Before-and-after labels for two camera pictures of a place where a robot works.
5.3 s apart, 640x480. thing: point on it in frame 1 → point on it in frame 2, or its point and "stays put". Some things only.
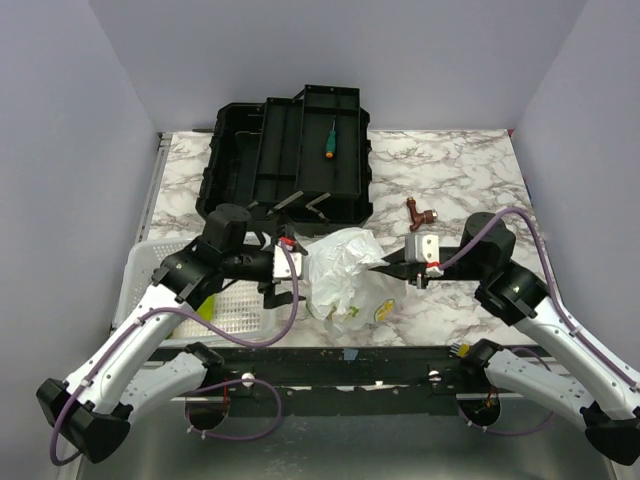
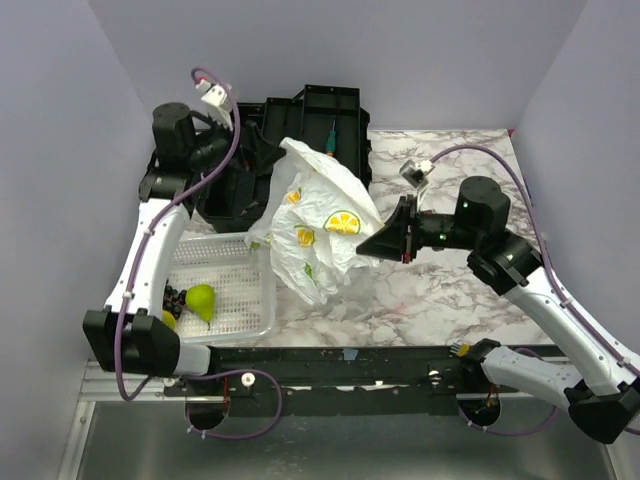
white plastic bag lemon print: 344,287 → 318,214
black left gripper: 270,298 → 260,153
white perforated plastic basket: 239,306 stays put
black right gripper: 409,271 → 389,242
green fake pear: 206,310 stays put
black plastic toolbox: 303,162 stays put
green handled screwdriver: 331,143 stays put
